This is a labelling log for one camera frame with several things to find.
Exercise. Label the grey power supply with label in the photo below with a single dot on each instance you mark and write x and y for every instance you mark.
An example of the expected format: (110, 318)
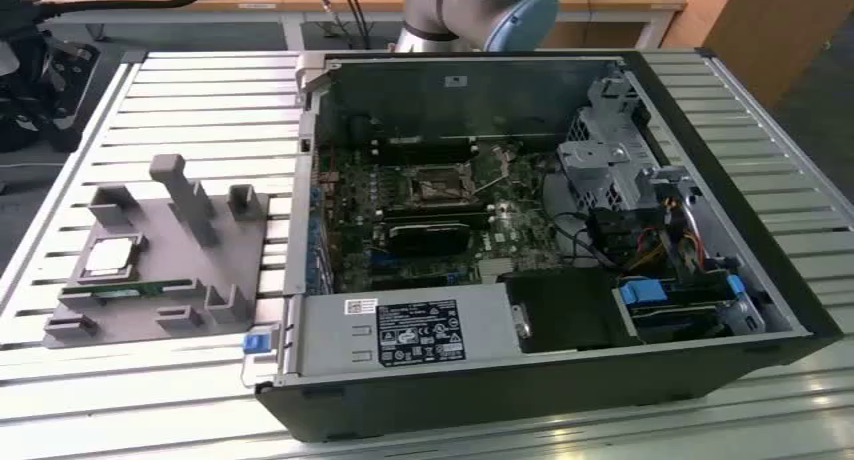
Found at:
(321, 330)

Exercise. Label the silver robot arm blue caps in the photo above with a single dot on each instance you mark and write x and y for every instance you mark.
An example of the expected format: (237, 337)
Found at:
(434, 10)

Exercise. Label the silver CPU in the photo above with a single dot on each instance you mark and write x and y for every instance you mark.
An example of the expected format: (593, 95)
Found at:
(111, 256)

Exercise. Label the blue case latch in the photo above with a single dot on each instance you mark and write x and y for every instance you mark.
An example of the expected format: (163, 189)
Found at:
(258, 343)

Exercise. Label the green RAM stick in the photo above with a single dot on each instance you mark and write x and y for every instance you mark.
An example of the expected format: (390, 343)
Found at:
(121, 290)

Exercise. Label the grey parts rack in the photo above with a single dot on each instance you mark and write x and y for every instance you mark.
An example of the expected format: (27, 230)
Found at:
(167, 260)

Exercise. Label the CPU socket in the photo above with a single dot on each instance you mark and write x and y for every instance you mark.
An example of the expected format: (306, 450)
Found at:
(442, 186)

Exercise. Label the green motherboard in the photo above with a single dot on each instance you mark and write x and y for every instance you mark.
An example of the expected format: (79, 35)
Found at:
(521, 230)

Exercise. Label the black graphics card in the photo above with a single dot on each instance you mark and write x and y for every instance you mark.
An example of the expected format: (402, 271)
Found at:
(428, 240)

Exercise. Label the black open PC case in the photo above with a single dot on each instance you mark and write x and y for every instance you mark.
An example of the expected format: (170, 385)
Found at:
(468, 405)

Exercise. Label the wooden cabinet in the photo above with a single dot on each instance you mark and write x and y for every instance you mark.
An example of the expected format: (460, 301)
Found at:
(781, 35)

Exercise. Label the blue disk carrier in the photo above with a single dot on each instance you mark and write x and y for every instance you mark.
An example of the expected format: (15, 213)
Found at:
(642, 292)

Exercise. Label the black RAM slot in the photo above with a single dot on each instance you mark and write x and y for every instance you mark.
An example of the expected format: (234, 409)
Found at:
(434, 215)

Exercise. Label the blue plastic clip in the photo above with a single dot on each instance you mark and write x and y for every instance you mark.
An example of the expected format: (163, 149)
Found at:
(734, 286)

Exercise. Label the silver metal drive cage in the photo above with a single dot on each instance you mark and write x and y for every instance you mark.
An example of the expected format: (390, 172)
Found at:
(601, 165)

